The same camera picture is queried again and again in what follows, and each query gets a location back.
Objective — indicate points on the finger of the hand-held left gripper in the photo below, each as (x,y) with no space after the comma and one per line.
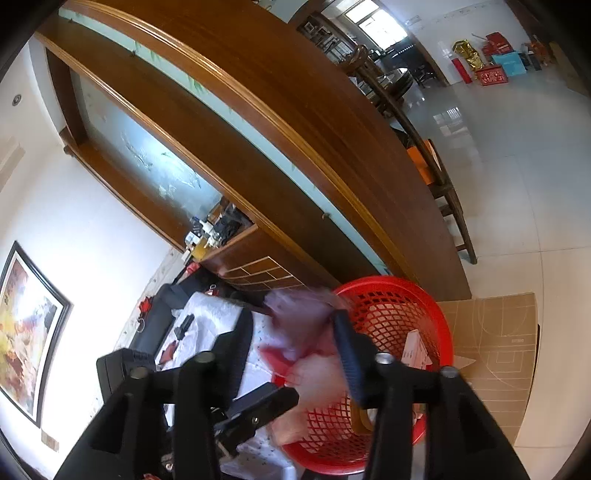
(258,406)

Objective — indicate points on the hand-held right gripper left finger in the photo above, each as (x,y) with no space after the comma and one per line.
(194,383)

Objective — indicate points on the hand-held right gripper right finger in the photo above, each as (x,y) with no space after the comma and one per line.
(351,364)

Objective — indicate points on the clear plastic bag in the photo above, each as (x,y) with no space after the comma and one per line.
(314,383)

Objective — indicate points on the red plastic basket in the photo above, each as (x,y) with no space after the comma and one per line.
(392,314)

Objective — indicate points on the white blue box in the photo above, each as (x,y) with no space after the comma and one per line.
(415,350)

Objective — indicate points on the red white wrapper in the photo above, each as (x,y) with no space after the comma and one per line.
(300,318)

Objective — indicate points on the red pouch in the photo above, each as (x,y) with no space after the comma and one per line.
(168,354)

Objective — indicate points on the black sofa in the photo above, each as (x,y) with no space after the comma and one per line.
(152,323)

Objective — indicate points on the black cloth item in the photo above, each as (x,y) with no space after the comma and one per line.
(183,326)

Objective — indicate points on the red cloth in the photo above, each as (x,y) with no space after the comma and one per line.
(146,308)

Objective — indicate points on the purple floral tablecloth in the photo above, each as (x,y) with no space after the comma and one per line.
(207,318)

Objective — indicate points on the framed horse painting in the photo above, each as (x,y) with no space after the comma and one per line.
(27,323)

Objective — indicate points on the wooden cabinet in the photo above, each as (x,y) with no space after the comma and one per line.
(258,258)

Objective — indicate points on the flat cardboard sheet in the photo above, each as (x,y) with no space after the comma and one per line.
(498,346)

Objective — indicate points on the wooden chair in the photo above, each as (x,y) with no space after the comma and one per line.
(455,207)

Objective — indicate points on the orange item on chair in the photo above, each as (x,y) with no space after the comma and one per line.
(427,161)

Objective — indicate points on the etched glass wooden partition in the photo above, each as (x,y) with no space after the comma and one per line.
(277,115)

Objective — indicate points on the recessed ceiling light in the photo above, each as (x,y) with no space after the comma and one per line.
(17,100)

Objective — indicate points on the dark wooden dining set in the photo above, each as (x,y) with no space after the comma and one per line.
(383,78)

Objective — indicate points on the red cylinder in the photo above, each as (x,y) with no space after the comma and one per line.
(464,70)

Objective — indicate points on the red crate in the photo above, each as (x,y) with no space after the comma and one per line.
(491,76)

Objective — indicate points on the gold foil bag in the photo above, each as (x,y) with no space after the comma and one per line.
(467,53)

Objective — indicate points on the teal box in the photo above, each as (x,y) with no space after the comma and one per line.
(508,63)

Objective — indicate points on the window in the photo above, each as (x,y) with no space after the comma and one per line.
(374,14)

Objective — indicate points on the red gift box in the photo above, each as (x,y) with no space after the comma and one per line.
(497,42)

